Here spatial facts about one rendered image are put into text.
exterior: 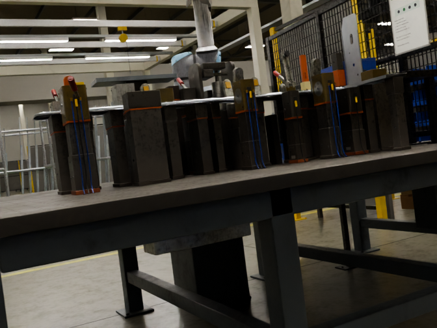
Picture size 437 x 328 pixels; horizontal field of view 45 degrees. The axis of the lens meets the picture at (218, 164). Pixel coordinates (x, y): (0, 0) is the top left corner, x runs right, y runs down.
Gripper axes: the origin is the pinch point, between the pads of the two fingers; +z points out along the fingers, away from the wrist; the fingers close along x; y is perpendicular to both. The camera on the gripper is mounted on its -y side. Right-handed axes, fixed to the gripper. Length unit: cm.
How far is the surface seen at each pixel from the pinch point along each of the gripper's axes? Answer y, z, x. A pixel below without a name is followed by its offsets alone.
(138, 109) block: -11, 41, 47
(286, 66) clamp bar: -14, 22, -45
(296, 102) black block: -41, 40, -10
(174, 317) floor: 26, 144, -5
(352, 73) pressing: -41, 27, -62
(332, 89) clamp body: -51, 35, -21
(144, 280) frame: 31, 122, 9
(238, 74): -24.1, 28.3, 5.6
